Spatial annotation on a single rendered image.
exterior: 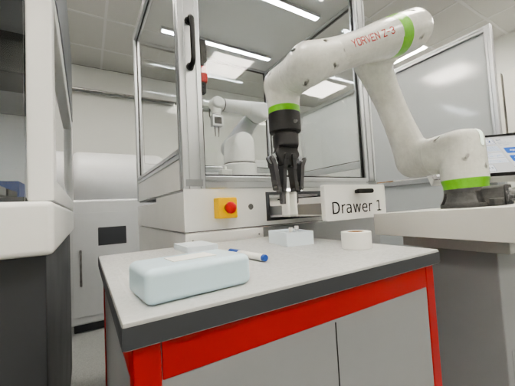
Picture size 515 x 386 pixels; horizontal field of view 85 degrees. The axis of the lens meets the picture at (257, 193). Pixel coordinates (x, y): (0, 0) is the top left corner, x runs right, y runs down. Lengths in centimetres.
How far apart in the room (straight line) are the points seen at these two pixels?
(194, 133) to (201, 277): 69
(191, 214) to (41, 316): 47
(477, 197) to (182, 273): 90
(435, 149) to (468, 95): 160
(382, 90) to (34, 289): 114
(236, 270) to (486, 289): 78
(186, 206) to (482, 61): 232
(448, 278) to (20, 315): 110
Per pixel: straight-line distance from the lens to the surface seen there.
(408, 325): 68
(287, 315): 44
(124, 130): 430
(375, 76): 115
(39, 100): 74
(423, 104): 282
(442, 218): 91
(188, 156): 99
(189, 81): 107
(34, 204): 68
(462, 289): 106
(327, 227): 131
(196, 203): 98
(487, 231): 88
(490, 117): 259
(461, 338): 112
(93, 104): 437
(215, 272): 40
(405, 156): 116
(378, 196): 105
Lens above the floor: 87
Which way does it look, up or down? 3 degrees up
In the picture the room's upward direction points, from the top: 3 degrees counter-clockwise
